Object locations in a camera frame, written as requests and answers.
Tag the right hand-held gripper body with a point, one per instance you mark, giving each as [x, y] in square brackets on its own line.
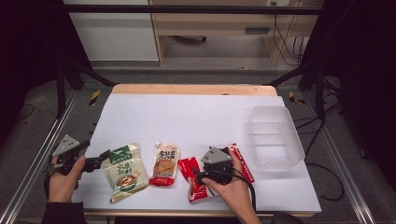
[214, 155]

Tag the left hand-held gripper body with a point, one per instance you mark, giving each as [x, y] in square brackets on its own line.
[66, 145]

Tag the red and white seasoning packet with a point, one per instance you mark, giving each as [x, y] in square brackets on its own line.
[187, 168]

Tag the green and beige sauce pouch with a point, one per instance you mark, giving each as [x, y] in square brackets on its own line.
[126, 172]

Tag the white and orange spout pouch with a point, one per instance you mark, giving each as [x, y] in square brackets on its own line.
[164, 165]

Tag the translucent plastic container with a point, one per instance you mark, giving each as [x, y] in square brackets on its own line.
[275, 140]

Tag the person's right hand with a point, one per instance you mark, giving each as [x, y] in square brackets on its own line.
[232, 193]

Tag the person's left hand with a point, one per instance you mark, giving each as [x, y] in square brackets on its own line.
[63, 185]

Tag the white table mat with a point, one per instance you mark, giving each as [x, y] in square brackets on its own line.
[186, 124]

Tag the black metal stand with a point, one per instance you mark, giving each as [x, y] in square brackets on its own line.
[60, 93]
[319, 93]

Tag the wooden table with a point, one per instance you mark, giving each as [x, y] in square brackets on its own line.
[193, 89]

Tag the black rounded object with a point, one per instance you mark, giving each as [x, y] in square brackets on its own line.
[286, 218]

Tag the dark curtain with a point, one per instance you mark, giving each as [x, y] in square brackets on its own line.
[367, 62]
[28, 46]

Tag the white cabinet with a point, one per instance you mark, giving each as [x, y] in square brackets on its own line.
[115, 37]

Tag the light wooden desk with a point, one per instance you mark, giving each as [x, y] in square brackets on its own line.
[214, 23]

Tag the aluminium floor rail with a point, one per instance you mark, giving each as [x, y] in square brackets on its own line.
[339, 161]
[40, 155]

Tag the black frame crossbar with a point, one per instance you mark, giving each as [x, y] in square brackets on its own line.
[186, 9]

